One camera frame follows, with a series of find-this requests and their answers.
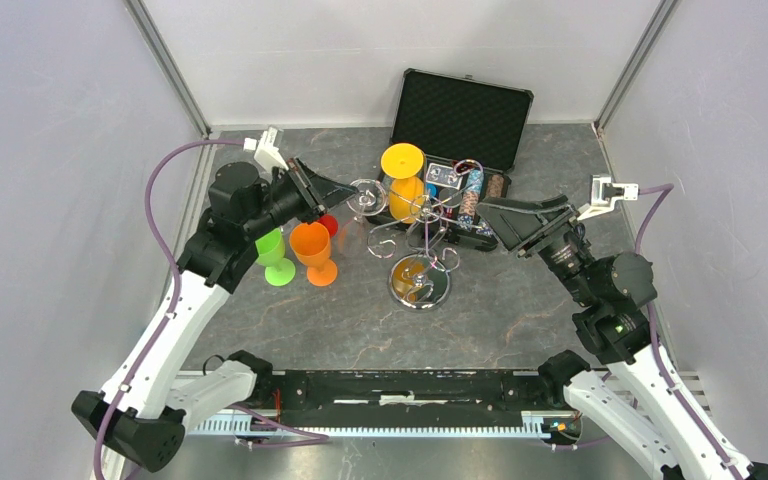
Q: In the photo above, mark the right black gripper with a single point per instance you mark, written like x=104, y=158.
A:
x=514, y=222

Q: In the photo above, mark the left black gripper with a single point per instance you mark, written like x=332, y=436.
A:
x=315, y=191

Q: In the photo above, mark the red plastic wine glass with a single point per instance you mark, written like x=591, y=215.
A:
x=330, y=223

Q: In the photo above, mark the clear wine glass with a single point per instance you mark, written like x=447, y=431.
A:
x=370, y=197

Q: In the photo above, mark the orange plastic wine glass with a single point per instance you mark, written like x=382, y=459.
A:
x=311, y=244

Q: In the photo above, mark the yellow plastic wine glass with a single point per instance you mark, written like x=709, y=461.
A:
x=402, y=163

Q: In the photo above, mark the green plastic wine glass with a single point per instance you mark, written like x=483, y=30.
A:
x=278, y=269

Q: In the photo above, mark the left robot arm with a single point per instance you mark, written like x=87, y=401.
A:
x=138, y=413

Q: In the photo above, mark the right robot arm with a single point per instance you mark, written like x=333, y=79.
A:
x=636, y=331

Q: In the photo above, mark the chrome wine glass rack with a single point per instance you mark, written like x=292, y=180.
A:
x=421, y=280

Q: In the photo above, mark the blue playing card deck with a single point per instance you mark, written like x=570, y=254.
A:
x=442, y=175

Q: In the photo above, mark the black poker chip case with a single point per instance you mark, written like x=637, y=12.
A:
x=452, y=119

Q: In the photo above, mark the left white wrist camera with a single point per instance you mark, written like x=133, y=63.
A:
x=265, y=149

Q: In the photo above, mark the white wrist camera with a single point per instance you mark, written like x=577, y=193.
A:
x=605, y=193
x=265, y=149

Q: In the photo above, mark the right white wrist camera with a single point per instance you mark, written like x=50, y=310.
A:
x=605, y=193

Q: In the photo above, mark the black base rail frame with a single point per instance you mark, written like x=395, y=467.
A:
x=316, y=405

